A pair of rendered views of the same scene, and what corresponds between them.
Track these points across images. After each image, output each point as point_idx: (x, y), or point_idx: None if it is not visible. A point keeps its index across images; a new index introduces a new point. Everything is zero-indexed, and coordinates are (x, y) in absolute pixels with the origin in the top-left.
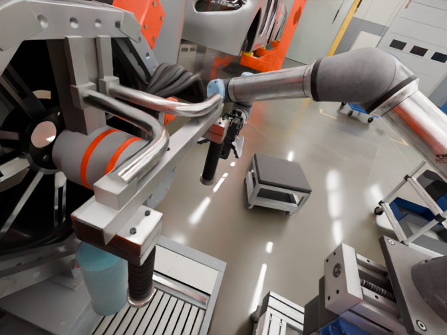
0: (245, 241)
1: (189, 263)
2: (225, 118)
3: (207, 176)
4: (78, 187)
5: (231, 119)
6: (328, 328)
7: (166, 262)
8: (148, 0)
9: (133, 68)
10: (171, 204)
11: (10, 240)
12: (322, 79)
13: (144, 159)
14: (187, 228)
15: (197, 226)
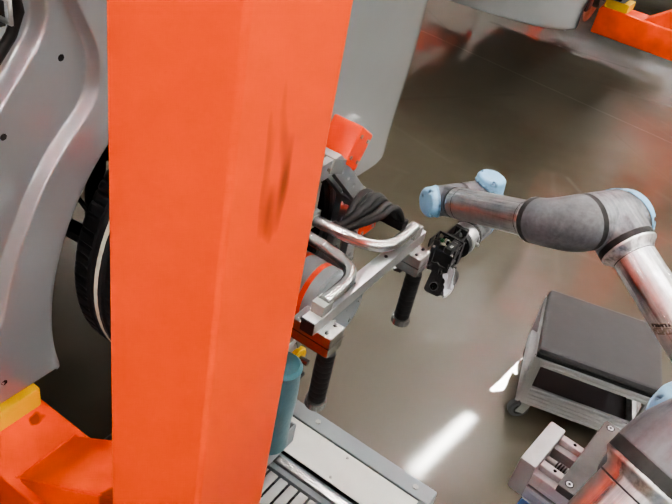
0: (489, 473)
1: (367, 474)
2: (438, 240)
3: (399, 314)
4: None
5: (446, 241)
6: None
7: (329, 462)
8: (356, 137)
9: (331, 183)
10: (351, 372)
11: None
12: (524, 224)
13: (338, 290)
14: (376, 423)
15: (396, 423)
